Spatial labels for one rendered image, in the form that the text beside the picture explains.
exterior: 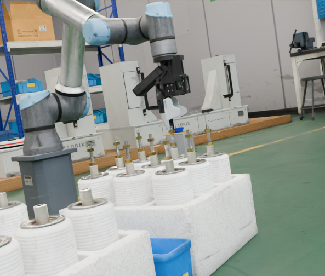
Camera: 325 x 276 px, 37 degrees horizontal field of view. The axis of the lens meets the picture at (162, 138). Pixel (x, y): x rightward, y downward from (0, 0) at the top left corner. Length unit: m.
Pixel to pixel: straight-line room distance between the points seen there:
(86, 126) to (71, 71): 1.93
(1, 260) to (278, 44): 6.34
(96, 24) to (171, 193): 0.54
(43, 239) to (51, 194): 1.03
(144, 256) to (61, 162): 0.96
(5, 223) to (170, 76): 0.64
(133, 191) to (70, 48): 0.79
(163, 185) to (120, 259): 0.31
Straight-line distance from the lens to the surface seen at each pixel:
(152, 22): 1.42
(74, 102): 1.90
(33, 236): 0.81
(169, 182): 1.14
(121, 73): 4.04
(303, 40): 5.84
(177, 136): 1.59
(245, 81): 7.24
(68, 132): 3.79
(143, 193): 1.22
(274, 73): 6.95
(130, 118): 4.03
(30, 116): 1.85
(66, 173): 1.86
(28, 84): 6.51
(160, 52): 1.40
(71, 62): 1.86
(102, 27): 1.41
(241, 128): 4.83
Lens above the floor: 0.42
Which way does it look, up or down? 4 degrees down
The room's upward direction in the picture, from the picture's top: 9 degrees counter-clockwise
